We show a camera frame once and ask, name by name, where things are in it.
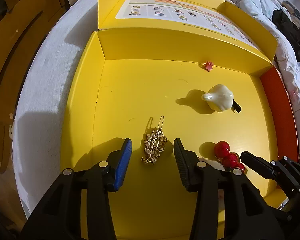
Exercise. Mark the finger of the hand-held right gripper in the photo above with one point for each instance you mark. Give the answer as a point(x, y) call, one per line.
point(256, 164)

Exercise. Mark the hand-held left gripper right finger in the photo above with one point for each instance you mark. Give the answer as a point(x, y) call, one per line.
point(181, 165)

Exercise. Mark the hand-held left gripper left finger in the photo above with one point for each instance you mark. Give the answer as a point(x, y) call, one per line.
point(123, 165)

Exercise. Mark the gold rhinestone hair clip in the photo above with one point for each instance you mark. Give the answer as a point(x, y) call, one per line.
point(155, 142)

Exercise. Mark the yellow cardboard box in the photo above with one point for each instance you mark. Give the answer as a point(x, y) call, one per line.
point(140, 100)

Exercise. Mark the white fluffy bunny hair clip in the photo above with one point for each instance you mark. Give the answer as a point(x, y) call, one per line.
point(215, 164)

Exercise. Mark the white rabbit hair clip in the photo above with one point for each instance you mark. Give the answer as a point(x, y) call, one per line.
point(220, 97)

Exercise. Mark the small pink star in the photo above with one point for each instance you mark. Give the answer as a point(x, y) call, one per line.
point(209, 66)

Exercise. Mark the white bed sheet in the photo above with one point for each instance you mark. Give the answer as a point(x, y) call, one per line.
point(50, 67)

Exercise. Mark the black clothing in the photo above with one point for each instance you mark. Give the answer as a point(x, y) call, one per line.
point(290, 30)

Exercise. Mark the white printed quilt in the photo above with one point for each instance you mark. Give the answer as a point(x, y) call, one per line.
point(265, 2)

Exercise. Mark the wooden cabinet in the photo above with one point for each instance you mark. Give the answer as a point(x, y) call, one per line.
point(12, 42)

